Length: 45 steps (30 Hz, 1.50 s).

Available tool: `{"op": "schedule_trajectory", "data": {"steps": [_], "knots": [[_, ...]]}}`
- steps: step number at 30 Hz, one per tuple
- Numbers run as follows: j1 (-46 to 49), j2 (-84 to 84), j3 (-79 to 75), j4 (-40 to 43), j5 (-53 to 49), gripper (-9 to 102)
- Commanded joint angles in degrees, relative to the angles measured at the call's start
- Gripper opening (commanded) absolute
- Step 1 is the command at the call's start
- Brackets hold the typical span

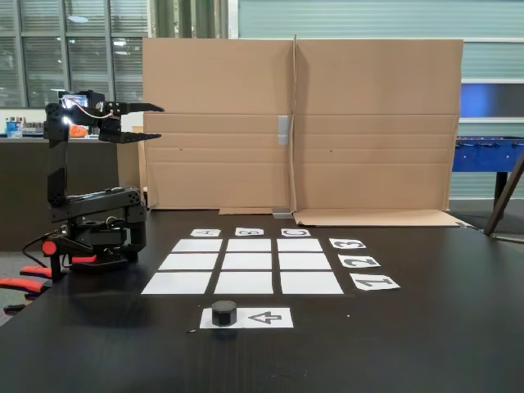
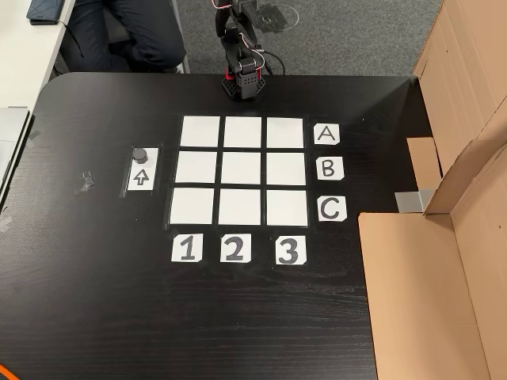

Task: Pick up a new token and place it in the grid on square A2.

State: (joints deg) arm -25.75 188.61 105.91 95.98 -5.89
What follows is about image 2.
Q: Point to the black round token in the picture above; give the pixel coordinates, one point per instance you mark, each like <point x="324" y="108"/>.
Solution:
<point x="139" y="155"/>

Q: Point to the white paper grid square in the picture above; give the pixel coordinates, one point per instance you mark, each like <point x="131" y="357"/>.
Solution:
<point x="285" y="132"/>
<point x="286" y="169"/>
<point x="242" y="131"/>
<point x="196" y="167"/>
<point x="241" y="168"/>
<point x="192" y="206"/>
<point x="287" y="208"/>
<point x="240" y="207"/>
<point x="200" y="130"/>

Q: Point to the red black clamp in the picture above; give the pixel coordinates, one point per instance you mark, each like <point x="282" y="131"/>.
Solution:
<point x="227" y="75"/>

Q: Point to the dark tape patch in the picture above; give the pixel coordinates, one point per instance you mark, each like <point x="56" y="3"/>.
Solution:
<point x="277" y="20"/>

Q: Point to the paper sheet letter A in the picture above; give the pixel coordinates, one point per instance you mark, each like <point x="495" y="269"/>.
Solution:
<point x="318" y="140"/>

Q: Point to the white metal leg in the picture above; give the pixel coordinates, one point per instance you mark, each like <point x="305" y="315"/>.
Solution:
<point x="180" y="31"/>

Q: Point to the paper sheet letter B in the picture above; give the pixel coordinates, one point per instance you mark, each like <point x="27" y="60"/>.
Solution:
<point x="338" y="174"/>

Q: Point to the person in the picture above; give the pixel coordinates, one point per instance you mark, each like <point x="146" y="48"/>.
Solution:
<point x="138" y="31"/>

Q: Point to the paper sheet with arrow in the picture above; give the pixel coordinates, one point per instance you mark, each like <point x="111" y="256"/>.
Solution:
<point x="144" y="166"/>

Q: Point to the paper sheet number 2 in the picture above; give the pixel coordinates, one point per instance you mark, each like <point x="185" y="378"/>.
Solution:
<point x="223" y="239"/>

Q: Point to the paper sheet number 3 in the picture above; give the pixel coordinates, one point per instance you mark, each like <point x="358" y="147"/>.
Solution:
<point x="279" y="241"/>

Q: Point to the paper sheet number 1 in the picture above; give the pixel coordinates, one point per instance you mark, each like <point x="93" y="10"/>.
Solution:
<point x="176" y="255"/>

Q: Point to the crumpled clear tape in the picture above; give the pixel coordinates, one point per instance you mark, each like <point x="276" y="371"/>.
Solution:
<point x="84" y="183"/>

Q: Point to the clear tape strip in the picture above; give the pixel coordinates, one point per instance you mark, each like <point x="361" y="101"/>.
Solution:
<point x="33" y="138"/>
<point x="4" y="225"/>

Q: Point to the dark blue pouch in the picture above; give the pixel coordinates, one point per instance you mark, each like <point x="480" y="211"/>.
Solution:
<point x="45" y="10"/>

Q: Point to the large brown cardboard sheet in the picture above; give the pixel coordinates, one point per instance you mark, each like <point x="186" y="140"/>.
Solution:
<point x="416" y="297"/>
<point x="467" y="59"/>

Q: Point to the white desk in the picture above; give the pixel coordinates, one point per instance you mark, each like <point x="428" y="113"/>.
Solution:
<point x="24" y="59"/>

